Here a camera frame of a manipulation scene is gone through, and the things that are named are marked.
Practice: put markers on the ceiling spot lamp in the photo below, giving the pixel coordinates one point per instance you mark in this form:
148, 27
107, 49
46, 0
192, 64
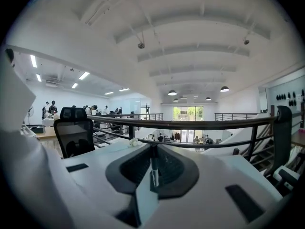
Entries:
246, 42
141, 45

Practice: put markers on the black standing fan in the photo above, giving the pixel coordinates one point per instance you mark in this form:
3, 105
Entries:
30, 112

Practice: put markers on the black mesh office chair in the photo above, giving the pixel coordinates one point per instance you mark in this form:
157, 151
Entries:
74, 132

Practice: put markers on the white artificial flower bouquet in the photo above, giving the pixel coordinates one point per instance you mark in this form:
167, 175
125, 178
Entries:
134, 142

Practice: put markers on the black chair with white armrest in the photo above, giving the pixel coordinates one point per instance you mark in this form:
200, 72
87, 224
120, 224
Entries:
282, 137

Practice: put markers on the group of black wall items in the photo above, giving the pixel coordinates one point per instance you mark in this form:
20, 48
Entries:
289, 98

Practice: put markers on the black pendant lamp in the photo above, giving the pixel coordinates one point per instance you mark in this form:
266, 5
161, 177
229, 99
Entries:
172, 92
208, 99
224, 89
175, 100

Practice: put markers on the light wooden desk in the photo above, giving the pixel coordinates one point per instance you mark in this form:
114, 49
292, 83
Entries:
47, 132

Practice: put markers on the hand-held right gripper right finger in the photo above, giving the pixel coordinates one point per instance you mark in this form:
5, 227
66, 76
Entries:
202, 187

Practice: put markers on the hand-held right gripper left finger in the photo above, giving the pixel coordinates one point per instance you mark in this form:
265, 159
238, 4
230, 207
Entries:
95, 187

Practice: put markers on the row of ceiling light panels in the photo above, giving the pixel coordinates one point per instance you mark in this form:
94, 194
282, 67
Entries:
84, 75

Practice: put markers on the curved black metal railing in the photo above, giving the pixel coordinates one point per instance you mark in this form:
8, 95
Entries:
190, 125

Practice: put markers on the straight black balcony railing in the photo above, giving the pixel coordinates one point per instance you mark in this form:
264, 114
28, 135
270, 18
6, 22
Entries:
140, 116
234, 116

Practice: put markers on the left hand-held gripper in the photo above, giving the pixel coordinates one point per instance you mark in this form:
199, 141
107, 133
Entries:
19, 151

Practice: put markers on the dark staircase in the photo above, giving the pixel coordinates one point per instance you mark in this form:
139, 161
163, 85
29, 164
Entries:
263, 154

